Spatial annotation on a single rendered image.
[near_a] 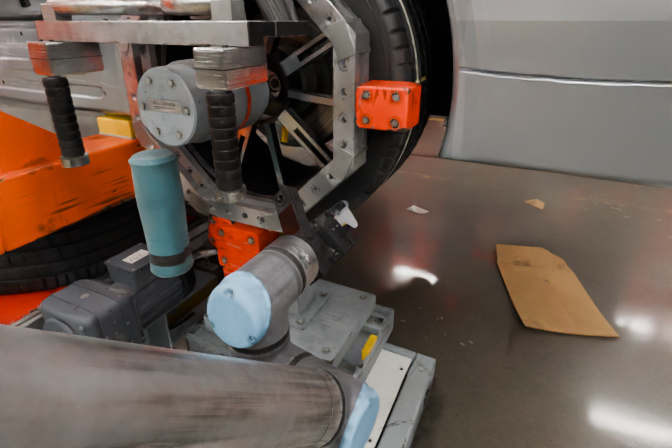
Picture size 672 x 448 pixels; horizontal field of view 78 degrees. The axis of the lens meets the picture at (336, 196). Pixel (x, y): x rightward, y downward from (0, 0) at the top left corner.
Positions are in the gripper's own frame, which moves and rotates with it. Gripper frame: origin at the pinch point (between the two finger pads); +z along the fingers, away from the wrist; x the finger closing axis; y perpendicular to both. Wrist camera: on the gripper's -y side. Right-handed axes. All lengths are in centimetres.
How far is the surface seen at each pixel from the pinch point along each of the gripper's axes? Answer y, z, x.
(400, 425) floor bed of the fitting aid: 51, 1, -28
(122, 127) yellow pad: -54, 5, -43
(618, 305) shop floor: 96, 90, 6
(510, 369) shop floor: 72, 40, -18
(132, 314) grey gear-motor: -11, -20, -51
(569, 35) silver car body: 2.1, 4.8, 47.7
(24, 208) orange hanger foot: -43, -25, -48
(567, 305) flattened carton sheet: 83, 81, -6
